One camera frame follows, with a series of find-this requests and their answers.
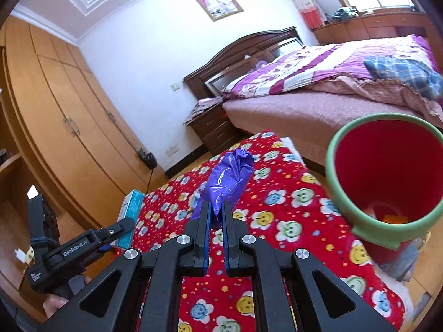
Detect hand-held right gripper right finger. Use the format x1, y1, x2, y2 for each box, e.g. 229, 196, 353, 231
221, 201, 398, 332

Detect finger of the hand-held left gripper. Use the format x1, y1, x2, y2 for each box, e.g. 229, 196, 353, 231
83, 242, 112, 261
45, 217, 136, 267

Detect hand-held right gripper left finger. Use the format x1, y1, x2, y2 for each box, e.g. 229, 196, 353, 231
38, 201, 213, 332

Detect white and teal paper box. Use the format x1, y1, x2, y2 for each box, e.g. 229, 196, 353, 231
116, 190, 145, 250

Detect purple plastic bag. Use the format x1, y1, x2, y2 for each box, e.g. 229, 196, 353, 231
190, 149, 254, 229

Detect red bin with green rim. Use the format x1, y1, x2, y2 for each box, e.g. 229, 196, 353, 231
325, 113, 443, 267

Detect person's left hand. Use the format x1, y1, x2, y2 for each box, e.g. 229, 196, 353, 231
43, 275, 92, 320

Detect red printed blanket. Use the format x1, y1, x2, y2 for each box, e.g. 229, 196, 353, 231
132, 129, 414, 332

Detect black power strip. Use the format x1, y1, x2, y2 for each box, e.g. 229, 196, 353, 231
138, 149, 157, 170

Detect wooden wardrobe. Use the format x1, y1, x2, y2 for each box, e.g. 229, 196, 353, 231
0, 15, 167, 319

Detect dark wooden nightstand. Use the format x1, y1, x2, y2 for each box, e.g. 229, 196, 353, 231
185, 102, 243, 156

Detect pink cloth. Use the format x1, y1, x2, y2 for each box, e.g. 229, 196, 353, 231
183, 97, 224, 125

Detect bed with pink sheet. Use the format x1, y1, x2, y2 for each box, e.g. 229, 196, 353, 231
221, 35, 443, 177

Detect dark wooden headboard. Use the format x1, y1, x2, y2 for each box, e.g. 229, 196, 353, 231
183, 26, 305, 99

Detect purple and white quilt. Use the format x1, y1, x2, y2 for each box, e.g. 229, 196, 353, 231
221, 35, 443, 118

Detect blue plaid cloth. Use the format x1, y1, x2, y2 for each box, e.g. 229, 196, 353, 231
363, 55, 443, 101

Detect red and white curtain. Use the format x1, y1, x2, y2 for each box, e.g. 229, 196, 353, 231
284, 0, 328, 30

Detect blue-green clothes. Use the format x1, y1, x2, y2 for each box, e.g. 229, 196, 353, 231
330, 6, 360, 23

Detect wooden window cabinet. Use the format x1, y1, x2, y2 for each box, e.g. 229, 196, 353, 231
311, 9, 433, 47

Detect framed wall photo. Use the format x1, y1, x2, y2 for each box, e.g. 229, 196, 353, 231
190, 0, 243, 22

